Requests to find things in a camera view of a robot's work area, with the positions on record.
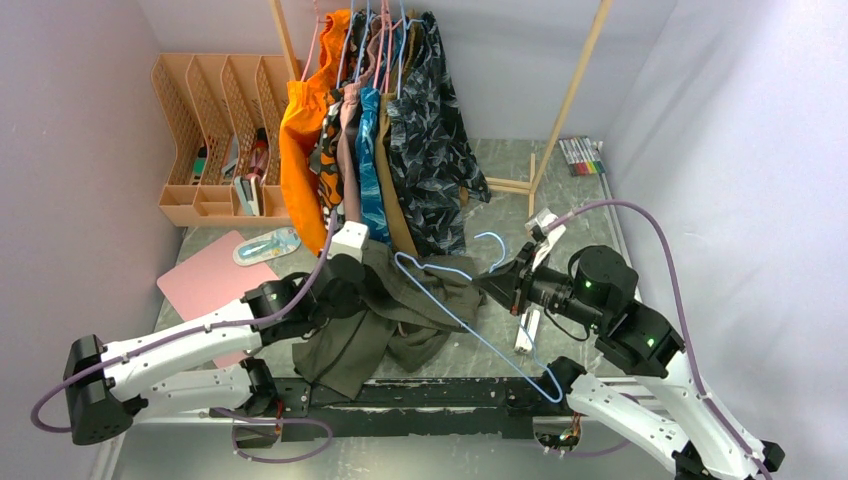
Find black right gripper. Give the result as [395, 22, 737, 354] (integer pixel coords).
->
[473, 240, 606, 329]

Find olive green shorts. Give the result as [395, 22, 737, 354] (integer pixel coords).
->
[291, 240, 485, 399]

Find blue wire hanger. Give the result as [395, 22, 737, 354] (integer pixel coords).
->
[394, 231, 564, 405]

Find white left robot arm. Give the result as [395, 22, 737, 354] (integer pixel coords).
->
[63, 255, 382, 446]

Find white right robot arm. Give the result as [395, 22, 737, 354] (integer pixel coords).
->
[473, 243, 785, 479]

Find black orange patterned shorts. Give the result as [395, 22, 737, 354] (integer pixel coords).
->
[311, 9, 368, 222]

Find blue patterned shorts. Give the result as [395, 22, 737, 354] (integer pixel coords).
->
[355, 80, 391, 245]

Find dark leaf-print shorts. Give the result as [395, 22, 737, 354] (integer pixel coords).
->
[387, 11, 491, 256]

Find pink hanging shorts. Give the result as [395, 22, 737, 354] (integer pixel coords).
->
[337, 11, 381, 222]

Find orange hanging shorts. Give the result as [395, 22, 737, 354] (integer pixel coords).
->
[279, 10, 338, 255]

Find brown hanging shorts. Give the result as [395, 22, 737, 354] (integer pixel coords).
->
[376, 21, 418, 255]

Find white stapler on table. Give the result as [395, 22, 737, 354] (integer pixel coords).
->
[514, 309, 541, 354]

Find blue correction tape package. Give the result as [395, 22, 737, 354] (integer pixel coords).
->
[232, 227, 302, 267]

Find wooden clothes rack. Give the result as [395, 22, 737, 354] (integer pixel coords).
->
[268, 0, 613, 216]

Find pink clipboard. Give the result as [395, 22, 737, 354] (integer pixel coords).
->
[156, 229, 283, 369]

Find set of coloured markers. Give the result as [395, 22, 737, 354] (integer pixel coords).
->
[558, 136, 606, 177]

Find peach desk organizer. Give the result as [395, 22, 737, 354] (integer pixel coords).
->
[151, 53, 300, 227]

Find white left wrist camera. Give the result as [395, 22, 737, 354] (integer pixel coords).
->
[327, 221, 369, 262]

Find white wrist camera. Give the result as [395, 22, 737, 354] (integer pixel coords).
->
[525, 208, 566, 271]
[327, 221, 369, 262]

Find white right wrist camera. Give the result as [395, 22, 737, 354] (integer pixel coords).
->
[525, 208, 566, 271]

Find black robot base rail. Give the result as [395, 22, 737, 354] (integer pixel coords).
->
[275, 377, 572, 440]

